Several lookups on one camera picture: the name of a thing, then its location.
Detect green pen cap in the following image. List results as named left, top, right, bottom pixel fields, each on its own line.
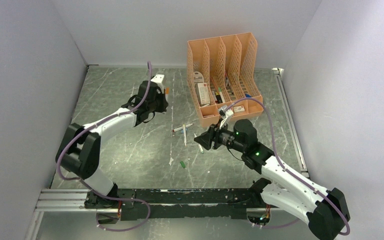
left=180, top=161, right=186, bottom=169

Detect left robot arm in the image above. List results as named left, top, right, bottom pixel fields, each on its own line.
left=55, top=74, right=168, bottom=208

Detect white pen green tip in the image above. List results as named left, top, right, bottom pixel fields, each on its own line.
left=194, top=133, right=204, bottom=154

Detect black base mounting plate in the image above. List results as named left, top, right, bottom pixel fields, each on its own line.
left=84, top=188, right=268, bottom=221

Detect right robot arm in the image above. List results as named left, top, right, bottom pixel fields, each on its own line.
left=194, top=119, right=351, bottom=240

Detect grey stationery blister pack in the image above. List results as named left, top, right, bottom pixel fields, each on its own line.
left=192, top=71, right=205, bottom=84

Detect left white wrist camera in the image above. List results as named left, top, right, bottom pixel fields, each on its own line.
left=151, top=74, right=167, bottom=94

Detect white corner bracket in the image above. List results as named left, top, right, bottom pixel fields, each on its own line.
left=272, top=67, right=284, bottom=77

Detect white red box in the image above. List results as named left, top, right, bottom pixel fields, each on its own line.
left=194, top=82, right=211, bottom=106

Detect pens in organizer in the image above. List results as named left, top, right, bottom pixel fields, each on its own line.
left=210, top=71, right=235, bottom=104

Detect orange plastic file organizer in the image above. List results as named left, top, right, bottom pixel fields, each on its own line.
left=186, top=32, right=263, bottom=127

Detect aluminium frame rail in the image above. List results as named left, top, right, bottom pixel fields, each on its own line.
left=35, top=187, right=315, bottom=213

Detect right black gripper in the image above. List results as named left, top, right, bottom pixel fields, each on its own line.
left=194, top=118, right=246, bottom=153

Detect white grey pen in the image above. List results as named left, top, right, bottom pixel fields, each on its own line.
left=172, top=123, right=194, bottom=133

